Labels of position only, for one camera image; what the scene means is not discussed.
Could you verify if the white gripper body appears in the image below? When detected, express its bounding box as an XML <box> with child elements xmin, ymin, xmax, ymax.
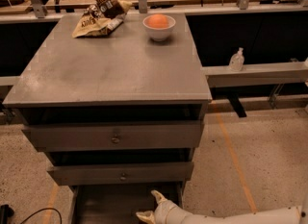
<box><xmin>154</xmin><ymin>200</ymin><xmax>192</xmax><ymax>224</ymax></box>

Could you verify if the black floor cable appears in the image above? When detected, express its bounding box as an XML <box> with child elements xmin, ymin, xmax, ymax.
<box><xmin>18</xmin><ymin>207</ymin><xmax>64</xmax><ymax>224</ymax></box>

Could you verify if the clear sanitizer bottle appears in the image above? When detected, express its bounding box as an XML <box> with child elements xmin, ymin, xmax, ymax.
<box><xmin>229</xmin><ymin>47</ymin><xmax>244</xmax><ymax>71</ymax></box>

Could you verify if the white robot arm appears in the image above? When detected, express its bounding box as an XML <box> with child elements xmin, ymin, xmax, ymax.
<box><xmin>136</xmin><ymin>190</ymin><xmax>308</xmax><ymax>224</ymax></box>

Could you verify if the black plug block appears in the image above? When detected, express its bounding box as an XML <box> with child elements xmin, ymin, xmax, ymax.
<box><xmin>0</xmin><ymin>205</ymin><xmax>14</xmax><ymax>224</ymax></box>

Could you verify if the grey top drawer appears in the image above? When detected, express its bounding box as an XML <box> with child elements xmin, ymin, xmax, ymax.
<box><xmin>22</xmin><ymin>121</ymin><xmax>203</xmax><ymax>152</ymax></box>

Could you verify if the grey middle drawer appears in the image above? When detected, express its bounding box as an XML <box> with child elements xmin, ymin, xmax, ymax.
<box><xmin>47</xmin><ymin>162</ymin><xmax>193</xmax><ymax>186</ymax></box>

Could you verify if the brown chip bag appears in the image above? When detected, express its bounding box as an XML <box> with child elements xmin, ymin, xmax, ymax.
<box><xmin>72</xmin><ymin>0</ymin><xmax>132</xmax><ymax>38</ymax></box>

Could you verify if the open bottom drawer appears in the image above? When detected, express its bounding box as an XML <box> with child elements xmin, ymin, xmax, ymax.
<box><xmin>68</xmin><ymin>182</ymin><xmax>182</xmax><ymax>224</ymax></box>

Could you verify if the grey drawer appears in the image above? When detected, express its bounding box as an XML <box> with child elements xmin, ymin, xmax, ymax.
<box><xmin>22</xmin><ymin>121</ymin><xmax>203</xmax><ymax>152</ymax></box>
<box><xmin>47</xmin><ymin>162</ymin><xmax>193</xmax><ymax>186</ymax></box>

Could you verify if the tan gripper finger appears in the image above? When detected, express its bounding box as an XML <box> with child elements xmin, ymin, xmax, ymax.
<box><xmin>136</xmin><ymin>211</ymin><xmax>156</xmax><ymax>224</ymax></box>
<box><xmin>151</xmin><ymin>190</ymin><xmax>167</xmax><ymax>204</ymax></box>

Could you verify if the orange fruit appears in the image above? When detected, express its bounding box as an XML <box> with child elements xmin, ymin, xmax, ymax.
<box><xmin>148</xmin><ymin>14</ymin><xmax>168</xmax><ymax>29</ymax></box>

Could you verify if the white bowl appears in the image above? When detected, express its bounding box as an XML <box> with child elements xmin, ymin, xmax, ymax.
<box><xmin>142</xmin><ymin>15</ymin><xmax>176</xmax><ymax>41</ymax></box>

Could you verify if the grey drawer cabinet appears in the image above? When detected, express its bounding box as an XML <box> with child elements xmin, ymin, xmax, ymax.
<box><xmin>2</xmin><ymin>12</ymin><xmax>214</xmax><ymax>224</ymax></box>

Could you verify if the grey metal rail shelf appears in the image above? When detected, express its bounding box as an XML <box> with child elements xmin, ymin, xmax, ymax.
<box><xmin>202</xmin><ymin>62</ymin><xmax>308</xmax><ymax>87</ymax></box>

